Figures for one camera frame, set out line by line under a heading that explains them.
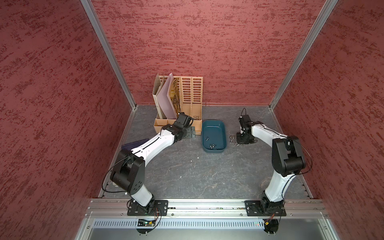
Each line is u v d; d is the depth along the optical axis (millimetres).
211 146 970
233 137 1004
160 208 741
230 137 1006
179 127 668
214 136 1014
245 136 816
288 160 504
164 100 913
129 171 442
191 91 1120
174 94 1019
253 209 736
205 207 761
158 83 931
